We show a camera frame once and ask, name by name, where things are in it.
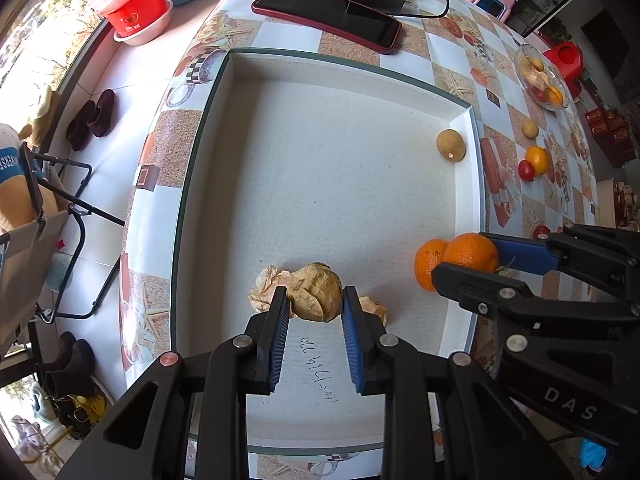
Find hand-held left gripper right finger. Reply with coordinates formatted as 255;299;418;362
341;286;576;480

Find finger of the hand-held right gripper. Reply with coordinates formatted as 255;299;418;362
479;223;640;303
431;261;626;361

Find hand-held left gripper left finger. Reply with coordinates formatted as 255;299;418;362
59;286;292;480

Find white cardboard box tray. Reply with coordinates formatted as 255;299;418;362
171;48;487;456

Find clear glass bowl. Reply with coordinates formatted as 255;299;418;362
514;42;571;112

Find person's right forearm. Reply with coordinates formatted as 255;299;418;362
580;437;613;473

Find round white snack box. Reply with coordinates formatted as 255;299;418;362
597;177;640;233

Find stack of red boxes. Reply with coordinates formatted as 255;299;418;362
585;105;636;168

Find yellow shoes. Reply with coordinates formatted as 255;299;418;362
70;392;108;438

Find red child chair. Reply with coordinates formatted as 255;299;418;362
535;41;586;98

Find black boots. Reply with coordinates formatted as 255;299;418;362
35;331;96;401

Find dark brown shoe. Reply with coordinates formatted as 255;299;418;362
66;100;96;152
87;89;117;138

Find white and blue plush toy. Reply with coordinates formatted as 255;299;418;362
0;122;61;233

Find red-cased smartphone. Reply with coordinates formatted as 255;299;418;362
251;0;403;56

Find beige plush bear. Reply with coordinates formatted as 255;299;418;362
20;84;61;146

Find pink washbasin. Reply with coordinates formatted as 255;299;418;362
112;0;174;47

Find red plastic bucket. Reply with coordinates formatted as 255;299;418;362
102;0;167;38

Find black folding frame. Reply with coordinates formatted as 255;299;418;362
0;142;126;341

